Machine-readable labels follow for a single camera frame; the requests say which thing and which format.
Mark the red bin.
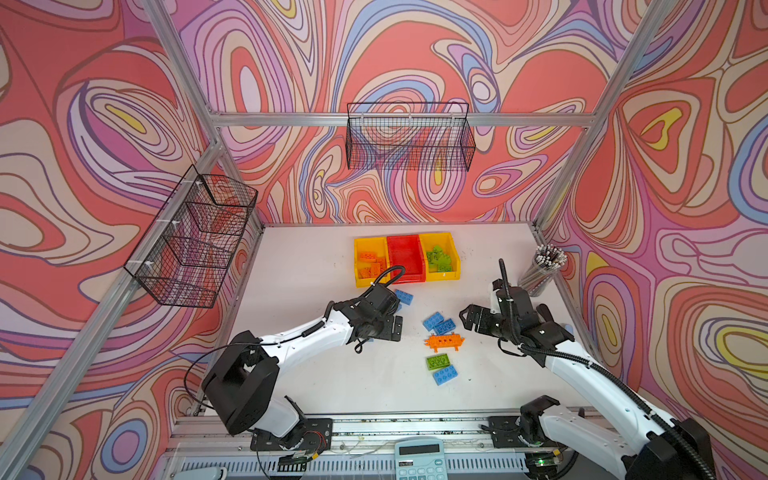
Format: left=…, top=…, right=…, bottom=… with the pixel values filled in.
left=386, top=234, right=427, bottom=284

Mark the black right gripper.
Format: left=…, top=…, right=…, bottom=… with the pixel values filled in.
left=459, top=304, right=519, bottom=342

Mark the green long brick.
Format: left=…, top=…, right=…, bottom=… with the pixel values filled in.
left=428, top=252, right=454, bottom=273

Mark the blue brick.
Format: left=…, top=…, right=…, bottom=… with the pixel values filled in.
left=395, top=289, right=414, bottom=305
left=432, top=365, right=458, bottom=386
left=433, top=319, right=456, bottom=336

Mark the green brick front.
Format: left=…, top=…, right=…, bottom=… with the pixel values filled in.
left=426, top=353, right=451, bottom=371

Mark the blue brick studs up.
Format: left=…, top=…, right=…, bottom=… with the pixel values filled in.
left=422, top=312, right=445, bottom=331

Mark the wire basket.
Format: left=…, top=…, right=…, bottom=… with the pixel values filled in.
left=123, top=166, right=258, bottom=308
left=345, top=100, right=476, bottom=172

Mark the yellow bin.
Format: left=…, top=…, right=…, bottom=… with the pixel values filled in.
left=353, top=237, right=391, bottom=288
left=418, top=232, right=461, bottom=282

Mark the orange long brick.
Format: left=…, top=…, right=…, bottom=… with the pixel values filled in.
left=370, top=257, right=388, bottom=277

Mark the back wire basket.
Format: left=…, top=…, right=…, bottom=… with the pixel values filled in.
left=345, top=100, right=476, bottom=172

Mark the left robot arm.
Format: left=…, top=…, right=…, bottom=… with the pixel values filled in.
left=201, top=265, right=406, bottom=446

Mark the clear cup of pencils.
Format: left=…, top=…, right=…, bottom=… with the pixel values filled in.
left=518, top=244, right=567, bottom=297

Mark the left wire basket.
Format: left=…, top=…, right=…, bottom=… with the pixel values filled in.
left=123, top=166, right=258, bottom=308

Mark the right yellow bin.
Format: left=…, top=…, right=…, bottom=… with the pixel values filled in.
left=418, top=232, right=461, bottom=282

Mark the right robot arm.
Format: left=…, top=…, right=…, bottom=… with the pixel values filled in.
left=459, top=265, right=716, bottom=479

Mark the teal calculator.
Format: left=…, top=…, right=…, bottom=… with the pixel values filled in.
left=394, top=437, right=448, bottom=480

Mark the left yellow bin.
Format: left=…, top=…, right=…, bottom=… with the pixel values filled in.
left=353, top=237, right=391, bottom=288

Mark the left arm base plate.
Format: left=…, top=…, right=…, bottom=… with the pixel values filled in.
left=250, top=417, right=333, bottom=453

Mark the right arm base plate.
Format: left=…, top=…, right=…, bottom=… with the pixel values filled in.
left=479, top=416, right=568, bottom=451

